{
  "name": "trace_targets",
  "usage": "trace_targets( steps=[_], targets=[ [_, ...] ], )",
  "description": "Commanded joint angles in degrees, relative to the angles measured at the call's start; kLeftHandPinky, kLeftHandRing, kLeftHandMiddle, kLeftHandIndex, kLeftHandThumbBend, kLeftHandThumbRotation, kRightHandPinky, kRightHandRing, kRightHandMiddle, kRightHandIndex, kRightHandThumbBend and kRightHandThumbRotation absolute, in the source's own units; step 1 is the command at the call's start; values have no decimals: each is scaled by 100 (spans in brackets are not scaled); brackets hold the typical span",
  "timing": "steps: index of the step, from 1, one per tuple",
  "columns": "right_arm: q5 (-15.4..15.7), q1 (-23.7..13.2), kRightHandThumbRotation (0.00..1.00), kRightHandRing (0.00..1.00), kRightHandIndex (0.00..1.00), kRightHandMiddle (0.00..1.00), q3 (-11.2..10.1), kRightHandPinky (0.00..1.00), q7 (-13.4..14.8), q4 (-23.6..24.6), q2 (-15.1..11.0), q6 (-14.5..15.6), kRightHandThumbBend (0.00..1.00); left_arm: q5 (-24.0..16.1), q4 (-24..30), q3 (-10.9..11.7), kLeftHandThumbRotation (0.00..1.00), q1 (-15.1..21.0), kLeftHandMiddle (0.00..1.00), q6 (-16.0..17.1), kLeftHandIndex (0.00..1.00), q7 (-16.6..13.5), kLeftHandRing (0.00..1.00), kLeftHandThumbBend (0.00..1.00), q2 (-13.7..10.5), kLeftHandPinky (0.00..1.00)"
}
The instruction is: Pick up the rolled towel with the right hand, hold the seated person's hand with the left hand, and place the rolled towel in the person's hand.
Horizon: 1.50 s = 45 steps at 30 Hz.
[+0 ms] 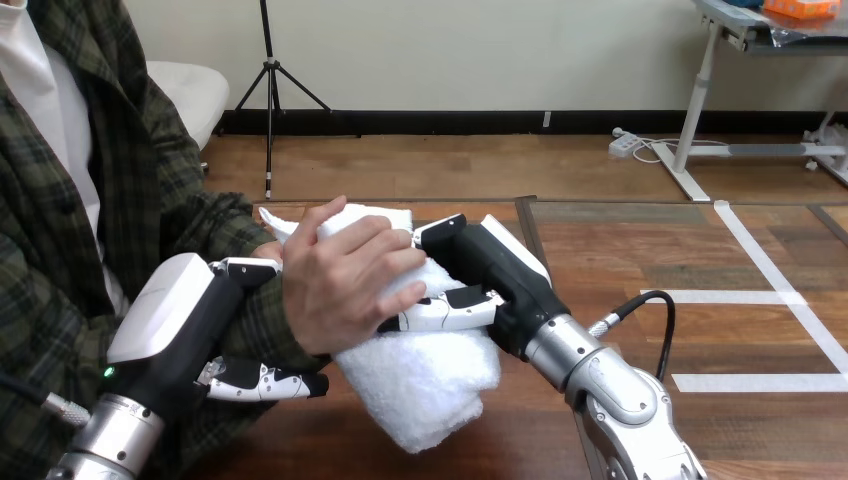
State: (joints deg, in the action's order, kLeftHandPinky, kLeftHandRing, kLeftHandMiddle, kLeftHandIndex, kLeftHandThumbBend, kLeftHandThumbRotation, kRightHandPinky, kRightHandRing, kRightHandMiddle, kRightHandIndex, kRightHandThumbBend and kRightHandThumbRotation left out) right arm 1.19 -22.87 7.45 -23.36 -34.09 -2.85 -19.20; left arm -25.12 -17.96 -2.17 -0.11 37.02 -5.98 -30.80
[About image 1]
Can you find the person's body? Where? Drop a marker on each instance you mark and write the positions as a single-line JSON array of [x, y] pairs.
[[40, 199]]

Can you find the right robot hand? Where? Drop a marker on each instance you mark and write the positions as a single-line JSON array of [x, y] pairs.
[[503, 285]]

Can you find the person's hand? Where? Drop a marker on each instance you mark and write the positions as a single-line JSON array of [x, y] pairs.
[[338, 285], [268, 251]]

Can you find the white cushioned chair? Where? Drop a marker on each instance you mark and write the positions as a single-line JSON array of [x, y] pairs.
[[192, 93]]

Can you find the white desk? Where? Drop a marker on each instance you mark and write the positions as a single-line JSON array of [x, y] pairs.
[[696, 106]]

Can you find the orange thing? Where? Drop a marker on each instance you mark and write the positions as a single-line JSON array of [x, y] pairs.
[[798, 6]]

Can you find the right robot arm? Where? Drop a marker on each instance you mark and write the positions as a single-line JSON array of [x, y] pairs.
[[616, 397]]

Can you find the white power strip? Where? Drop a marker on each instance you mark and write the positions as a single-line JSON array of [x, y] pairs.
[[624, 144]]

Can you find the white towel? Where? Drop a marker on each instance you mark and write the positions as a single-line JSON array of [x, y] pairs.
[[417, 384]]

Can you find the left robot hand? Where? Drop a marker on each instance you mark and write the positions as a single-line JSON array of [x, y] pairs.
[[175, 331]]

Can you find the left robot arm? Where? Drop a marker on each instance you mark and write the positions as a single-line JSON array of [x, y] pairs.
[[112, 437]]

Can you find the black tripod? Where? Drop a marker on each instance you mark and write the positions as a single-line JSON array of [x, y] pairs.
[[270, 79]]

